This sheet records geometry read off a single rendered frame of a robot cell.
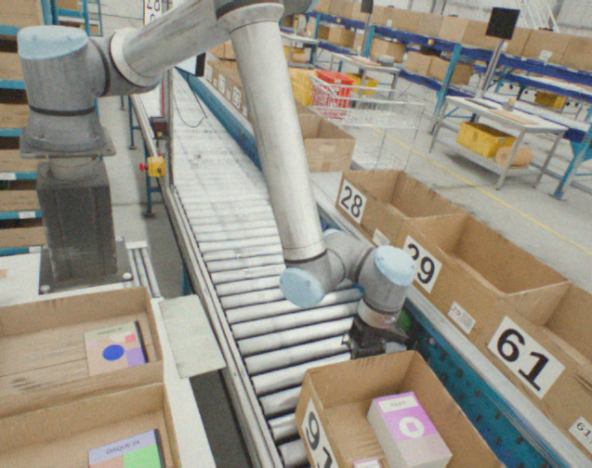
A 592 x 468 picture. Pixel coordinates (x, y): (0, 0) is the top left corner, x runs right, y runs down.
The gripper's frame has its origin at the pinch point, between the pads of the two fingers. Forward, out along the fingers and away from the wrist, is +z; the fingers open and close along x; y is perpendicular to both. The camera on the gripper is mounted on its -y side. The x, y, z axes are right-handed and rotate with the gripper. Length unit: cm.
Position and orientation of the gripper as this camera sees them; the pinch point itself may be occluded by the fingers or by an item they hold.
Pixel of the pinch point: (363, 372)
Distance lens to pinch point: 110.0
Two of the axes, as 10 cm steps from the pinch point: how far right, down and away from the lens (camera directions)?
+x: 4.0, 5.2, -7.5
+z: -1.5, 8.5, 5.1
